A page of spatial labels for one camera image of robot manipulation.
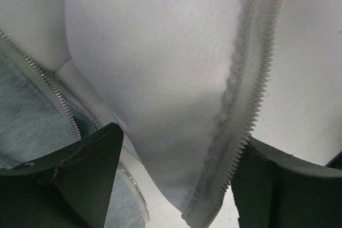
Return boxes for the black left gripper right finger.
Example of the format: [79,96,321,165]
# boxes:
[231,138,341,228]

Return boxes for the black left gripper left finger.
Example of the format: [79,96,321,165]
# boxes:
[1,123,123,227]

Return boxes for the grey zip hoodie jacket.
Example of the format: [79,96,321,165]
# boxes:
[1,0,282,227]

